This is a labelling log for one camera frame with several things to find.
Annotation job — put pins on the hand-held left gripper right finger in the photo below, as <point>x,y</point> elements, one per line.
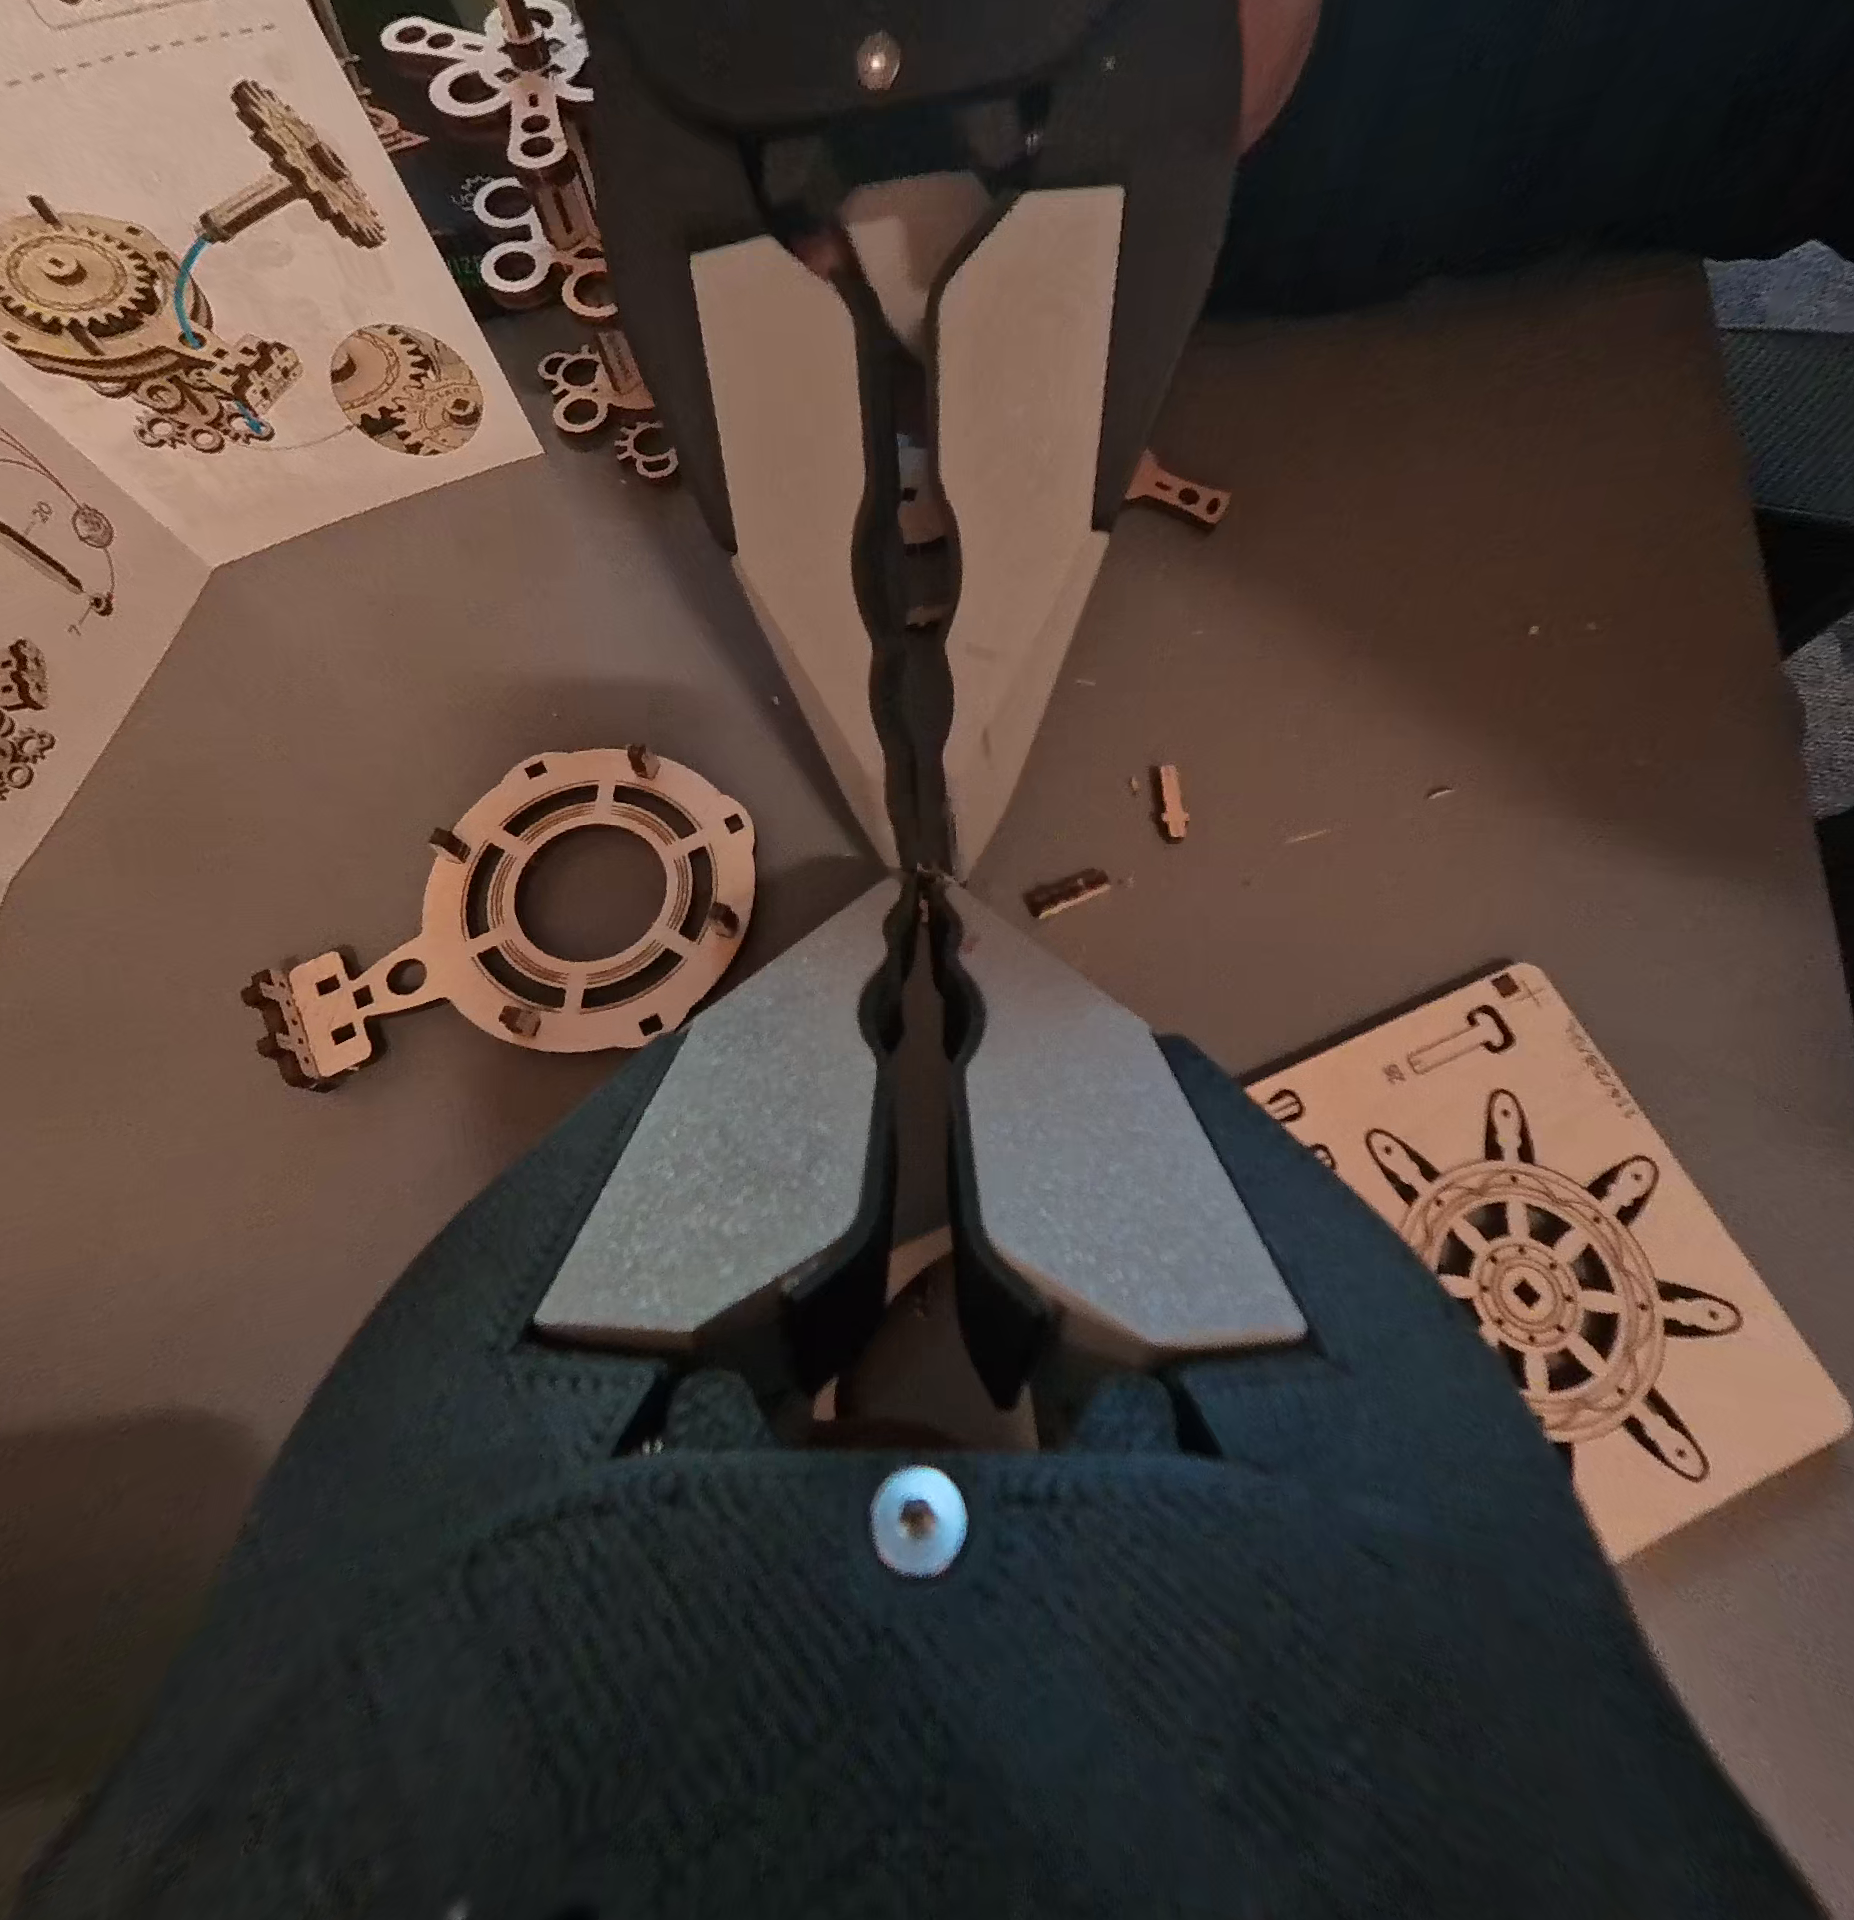
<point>1122,1187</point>

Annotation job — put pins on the small dark wooden piece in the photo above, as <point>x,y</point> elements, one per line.
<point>1068,897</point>

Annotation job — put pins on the small pale wooden peg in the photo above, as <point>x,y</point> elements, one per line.
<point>1171,802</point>

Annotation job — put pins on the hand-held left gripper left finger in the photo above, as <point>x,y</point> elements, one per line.
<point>719,1171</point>

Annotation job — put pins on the small wooden part with holes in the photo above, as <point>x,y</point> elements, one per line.
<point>1183,496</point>

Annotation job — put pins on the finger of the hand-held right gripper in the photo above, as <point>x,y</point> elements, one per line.
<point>786,449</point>
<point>1027,449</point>

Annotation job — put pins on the wooden sheet with ship wheel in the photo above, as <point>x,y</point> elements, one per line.
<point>1693,1245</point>

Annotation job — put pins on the wooden clover-shaped model assembly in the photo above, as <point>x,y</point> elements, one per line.
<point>531,119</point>

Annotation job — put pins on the person's right forearm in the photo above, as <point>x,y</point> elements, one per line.
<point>1545,150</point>

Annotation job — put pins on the folded paper instruction sheet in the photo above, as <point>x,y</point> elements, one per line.
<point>149,496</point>

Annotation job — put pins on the tiny wooden gear piece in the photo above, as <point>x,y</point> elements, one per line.
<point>930,871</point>

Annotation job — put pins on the person's right hand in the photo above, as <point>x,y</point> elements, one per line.
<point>1268,66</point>

